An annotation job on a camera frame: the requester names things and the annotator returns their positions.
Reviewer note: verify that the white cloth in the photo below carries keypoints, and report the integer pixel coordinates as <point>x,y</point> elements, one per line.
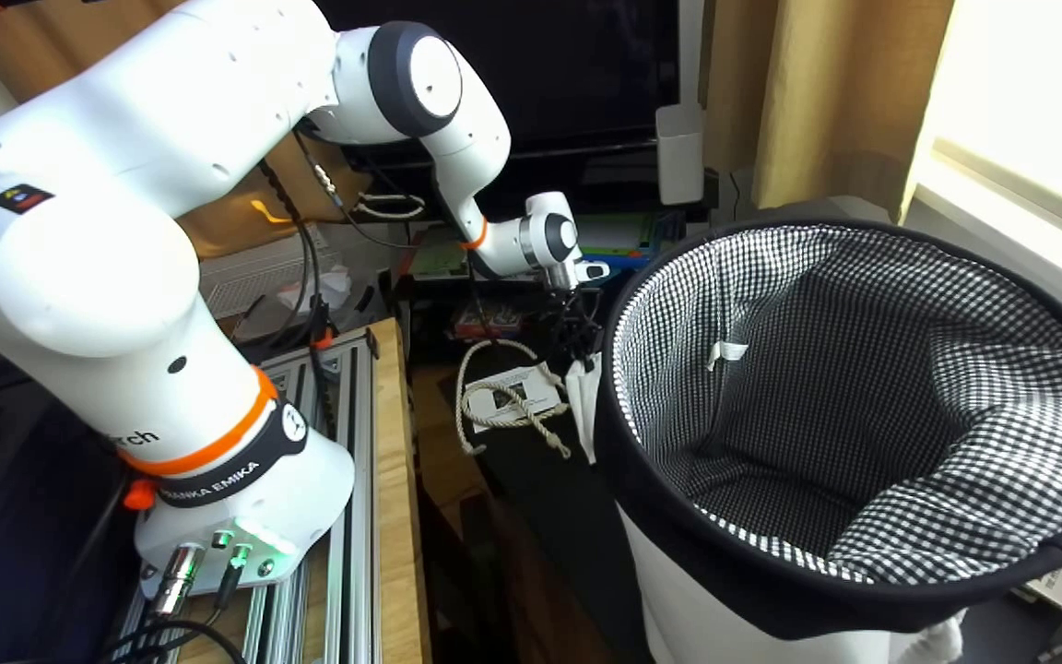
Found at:
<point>585,406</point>

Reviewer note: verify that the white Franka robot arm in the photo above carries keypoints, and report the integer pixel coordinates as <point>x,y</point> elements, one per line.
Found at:
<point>125,206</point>

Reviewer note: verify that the black and white laundry basket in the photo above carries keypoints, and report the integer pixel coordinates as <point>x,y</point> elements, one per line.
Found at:
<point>850,406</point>

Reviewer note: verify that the black low table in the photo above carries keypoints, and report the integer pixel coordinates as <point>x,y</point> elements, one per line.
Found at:
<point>533,518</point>

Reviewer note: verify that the light wooden table top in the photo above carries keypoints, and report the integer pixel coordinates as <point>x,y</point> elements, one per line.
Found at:
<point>394,491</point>

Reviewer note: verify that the white speaker box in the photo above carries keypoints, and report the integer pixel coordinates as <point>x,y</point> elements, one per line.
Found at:
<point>678,151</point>

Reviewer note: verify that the black flat screen television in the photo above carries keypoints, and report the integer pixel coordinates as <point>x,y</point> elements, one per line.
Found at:
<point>533,74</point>

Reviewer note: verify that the mustard yellow curtain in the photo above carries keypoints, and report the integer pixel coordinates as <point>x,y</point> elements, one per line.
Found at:
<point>828,96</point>

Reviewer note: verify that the aluminium profile frame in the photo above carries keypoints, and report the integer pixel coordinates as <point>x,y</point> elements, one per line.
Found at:
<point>332,491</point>

